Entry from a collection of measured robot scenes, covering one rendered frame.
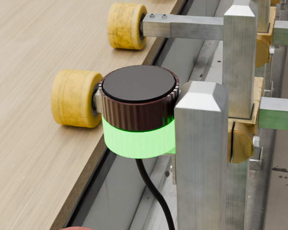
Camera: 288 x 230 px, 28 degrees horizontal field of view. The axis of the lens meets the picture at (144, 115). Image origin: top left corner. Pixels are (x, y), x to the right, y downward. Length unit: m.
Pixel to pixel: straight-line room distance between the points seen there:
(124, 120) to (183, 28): 0.59
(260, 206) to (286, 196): 1.11
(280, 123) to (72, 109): 0.28
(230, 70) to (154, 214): 0.48
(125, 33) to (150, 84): 0.57
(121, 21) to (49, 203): 0.40
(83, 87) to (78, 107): 0.03
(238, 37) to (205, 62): 0.93
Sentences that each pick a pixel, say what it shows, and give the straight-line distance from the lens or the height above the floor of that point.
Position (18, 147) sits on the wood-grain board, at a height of 0.90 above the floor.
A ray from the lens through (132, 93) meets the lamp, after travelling 0.41.
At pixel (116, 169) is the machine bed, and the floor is 0.78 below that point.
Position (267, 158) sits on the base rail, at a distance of 1.09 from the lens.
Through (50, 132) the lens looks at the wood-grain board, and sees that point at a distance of 0.83.
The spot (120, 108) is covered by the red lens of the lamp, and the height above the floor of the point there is 1.14.
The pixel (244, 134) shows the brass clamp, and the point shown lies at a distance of 0.69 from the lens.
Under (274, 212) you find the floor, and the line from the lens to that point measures 2.02.
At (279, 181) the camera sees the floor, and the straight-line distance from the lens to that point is 2.15.
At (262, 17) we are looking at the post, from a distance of 0.91.
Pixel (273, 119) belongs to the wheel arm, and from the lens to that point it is 0.75.
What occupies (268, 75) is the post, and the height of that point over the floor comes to 0.76.
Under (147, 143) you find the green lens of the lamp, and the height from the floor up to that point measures 1.11.
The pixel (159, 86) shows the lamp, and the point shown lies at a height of 1.15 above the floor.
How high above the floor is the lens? 1.36
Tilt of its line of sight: 33 degrees down
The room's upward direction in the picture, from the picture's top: 4 degrees counter-clockwise
